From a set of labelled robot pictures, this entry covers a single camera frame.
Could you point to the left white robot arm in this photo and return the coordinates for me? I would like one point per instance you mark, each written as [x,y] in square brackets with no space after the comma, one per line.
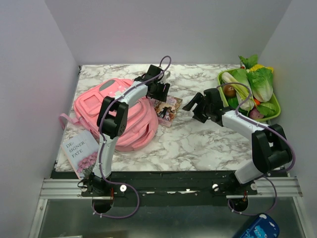
[113,119]

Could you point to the purple pink radish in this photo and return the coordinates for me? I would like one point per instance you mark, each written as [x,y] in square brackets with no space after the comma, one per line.
[255,114]

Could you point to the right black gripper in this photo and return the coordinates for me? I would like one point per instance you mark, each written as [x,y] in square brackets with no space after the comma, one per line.
[198,96]

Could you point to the brown round fruit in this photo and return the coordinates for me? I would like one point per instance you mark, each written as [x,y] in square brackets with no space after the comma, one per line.
[229,91]

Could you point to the green vegetable tray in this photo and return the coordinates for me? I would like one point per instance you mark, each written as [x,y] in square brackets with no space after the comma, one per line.
[271,108]

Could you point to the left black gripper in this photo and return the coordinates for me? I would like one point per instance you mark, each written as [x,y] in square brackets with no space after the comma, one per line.
[162,95]

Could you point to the brown illustrated notebook packet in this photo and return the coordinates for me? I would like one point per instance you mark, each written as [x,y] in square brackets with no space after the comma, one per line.
[166,111]

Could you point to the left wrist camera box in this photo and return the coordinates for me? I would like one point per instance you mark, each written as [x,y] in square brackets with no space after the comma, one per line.
[166,74]

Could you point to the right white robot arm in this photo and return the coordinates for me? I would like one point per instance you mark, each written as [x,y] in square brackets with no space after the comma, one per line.
[270,149]

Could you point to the green lettuce head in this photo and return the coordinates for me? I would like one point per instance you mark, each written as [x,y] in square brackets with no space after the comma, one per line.
[261,82]

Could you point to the Designer Fate flower book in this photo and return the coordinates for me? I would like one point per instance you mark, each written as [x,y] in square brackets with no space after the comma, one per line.
[81,152]

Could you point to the blue dinosaur pencil case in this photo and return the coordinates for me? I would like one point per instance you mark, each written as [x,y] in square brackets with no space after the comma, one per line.
[260,226]

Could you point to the black mounting rail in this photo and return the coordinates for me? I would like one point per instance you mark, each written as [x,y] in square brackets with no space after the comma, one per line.
[159,189]

